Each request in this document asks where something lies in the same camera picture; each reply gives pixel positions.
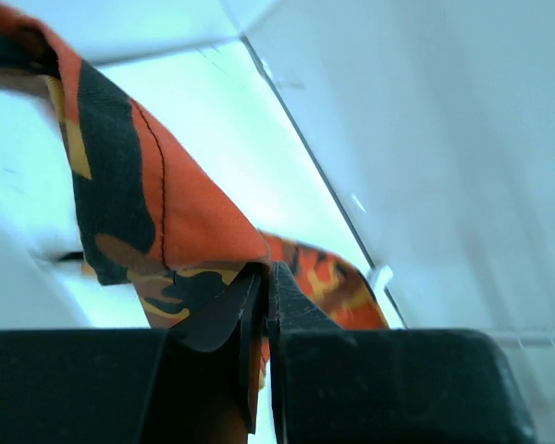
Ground orange camouflage trousers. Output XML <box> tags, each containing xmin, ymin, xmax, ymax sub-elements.
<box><xmin>0</xmin><ymin>0</ymin><xmax>390</xmax><ymax>392</ymax></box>

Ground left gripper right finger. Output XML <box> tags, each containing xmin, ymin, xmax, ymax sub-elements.
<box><xmin>267</xmin><ymin>262</ymin><xmax>357</xmax><ymax>347</ymax></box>

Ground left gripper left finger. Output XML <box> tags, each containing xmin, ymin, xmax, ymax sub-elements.
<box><xmin>168</xmin><ymin>272</ymin><xmax>262</xmax><ymax>352</ymax></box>

